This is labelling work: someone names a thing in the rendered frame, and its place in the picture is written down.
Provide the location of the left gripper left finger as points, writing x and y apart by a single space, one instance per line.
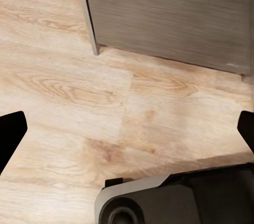
12 129

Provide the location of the dishwasher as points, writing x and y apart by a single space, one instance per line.
212 33

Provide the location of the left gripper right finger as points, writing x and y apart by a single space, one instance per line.
246 127

